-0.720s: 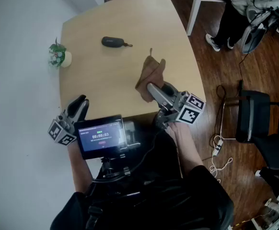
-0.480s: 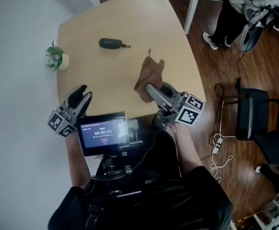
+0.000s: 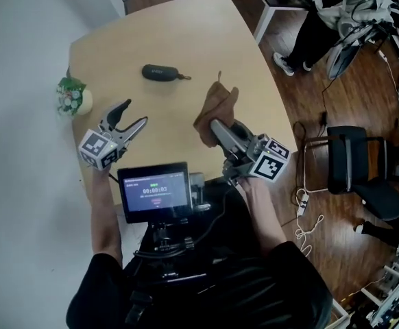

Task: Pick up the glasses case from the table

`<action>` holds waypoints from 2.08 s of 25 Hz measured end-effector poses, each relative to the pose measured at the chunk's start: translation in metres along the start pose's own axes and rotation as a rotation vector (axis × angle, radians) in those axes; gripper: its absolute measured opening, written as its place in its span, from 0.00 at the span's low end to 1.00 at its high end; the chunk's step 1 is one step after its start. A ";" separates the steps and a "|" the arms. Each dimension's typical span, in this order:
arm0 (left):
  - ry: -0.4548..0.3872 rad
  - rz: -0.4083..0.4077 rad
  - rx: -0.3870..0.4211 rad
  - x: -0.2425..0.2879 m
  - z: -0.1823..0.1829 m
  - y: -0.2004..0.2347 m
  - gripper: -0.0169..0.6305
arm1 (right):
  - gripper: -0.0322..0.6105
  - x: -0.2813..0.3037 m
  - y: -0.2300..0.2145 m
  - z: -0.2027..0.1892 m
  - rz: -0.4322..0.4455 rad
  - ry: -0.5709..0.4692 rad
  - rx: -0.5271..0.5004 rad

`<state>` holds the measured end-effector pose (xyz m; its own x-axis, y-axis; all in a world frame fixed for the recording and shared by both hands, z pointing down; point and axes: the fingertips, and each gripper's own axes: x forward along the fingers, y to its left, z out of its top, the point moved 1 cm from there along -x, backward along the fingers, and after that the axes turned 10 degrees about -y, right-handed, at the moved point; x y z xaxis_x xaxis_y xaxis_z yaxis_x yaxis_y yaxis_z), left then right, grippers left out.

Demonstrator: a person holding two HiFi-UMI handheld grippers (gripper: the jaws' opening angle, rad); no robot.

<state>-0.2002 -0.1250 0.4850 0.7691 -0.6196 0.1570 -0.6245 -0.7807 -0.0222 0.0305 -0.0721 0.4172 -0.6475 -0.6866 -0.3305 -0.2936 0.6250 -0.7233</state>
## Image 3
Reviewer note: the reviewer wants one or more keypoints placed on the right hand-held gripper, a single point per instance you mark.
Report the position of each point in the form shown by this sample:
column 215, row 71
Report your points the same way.
column 264, row 161

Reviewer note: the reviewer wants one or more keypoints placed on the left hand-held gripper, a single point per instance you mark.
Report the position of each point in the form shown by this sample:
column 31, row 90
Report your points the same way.
column 98, row 148

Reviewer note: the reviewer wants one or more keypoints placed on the brown cloth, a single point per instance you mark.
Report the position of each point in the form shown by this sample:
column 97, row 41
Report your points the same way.
column 217, row 101

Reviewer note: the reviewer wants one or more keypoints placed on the black glasses case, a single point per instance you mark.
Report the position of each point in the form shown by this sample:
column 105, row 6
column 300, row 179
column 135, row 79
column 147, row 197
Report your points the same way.
column 158, row 72

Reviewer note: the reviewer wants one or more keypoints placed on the person's right forearm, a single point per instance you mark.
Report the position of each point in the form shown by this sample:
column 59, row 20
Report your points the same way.
column 262, row 214

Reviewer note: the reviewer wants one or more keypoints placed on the person's left forearm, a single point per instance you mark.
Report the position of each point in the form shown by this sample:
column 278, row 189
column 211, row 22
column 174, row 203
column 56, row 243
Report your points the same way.
column 105, row 218

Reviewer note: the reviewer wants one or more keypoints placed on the small grey device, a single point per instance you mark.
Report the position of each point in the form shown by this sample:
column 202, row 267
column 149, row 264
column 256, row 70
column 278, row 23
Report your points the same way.
column 199, row 190

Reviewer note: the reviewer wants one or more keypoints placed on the black monitor screen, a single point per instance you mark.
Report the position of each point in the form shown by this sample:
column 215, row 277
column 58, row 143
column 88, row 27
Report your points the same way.
column 155, row 194

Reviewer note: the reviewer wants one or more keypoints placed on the light wooden table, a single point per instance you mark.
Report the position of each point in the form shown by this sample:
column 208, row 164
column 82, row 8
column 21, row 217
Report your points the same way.
column 185, row 36

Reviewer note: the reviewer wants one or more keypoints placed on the white power strip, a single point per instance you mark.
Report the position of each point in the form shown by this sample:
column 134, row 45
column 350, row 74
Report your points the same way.
column 302, row 202

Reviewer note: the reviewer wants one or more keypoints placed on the black office chair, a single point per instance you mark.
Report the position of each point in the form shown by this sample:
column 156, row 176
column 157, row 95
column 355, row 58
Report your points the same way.
column 353, row 170

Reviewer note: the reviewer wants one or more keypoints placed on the person's black shirt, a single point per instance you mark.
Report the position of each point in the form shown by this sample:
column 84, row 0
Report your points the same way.
column 254, row 286

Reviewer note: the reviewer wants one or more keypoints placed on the black monitor mount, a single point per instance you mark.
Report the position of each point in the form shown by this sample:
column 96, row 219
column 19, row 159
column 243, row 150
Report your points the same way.
column 167, row 242

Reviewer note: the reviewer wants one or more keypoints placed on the dark desk with white frame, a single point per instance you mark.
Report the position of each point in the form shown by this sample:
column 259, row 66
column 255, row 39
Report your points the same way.
column 285, row 2

